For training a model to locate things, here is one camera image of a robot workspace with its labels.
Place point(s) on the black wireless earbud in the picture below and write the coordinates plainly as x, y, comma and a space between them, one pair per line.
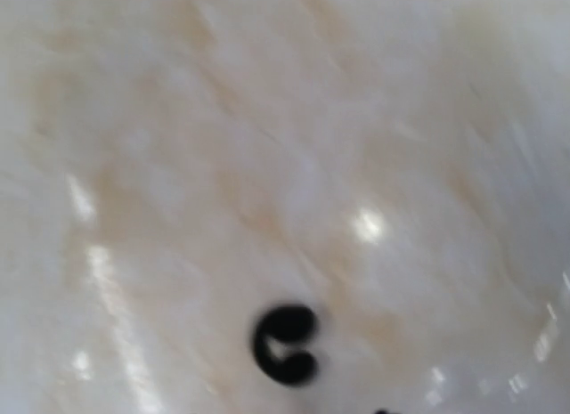
278, 343

